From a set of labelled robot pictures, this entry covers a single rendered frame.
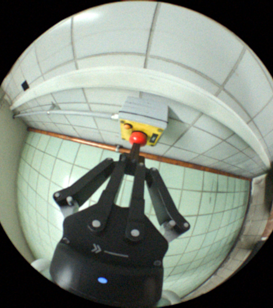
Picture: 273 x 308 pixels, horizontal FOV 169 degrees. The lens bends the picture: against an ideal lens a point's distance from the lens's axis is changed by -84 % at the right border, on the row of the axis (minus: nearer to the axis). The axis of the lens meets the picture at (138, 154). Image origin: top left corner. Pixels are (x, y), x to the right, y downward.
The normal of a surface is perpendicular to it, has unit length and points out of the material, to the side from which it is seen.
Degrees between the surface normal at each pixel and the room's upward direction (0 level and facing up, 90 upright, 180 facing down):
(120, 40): 90
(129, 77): 90
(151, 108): 90
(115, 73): 90
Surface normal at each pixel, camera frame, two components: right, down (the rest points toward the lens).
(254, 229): -0.97, -0.22
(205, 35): -0.20, 0.92
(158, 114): 0.10, -0.32
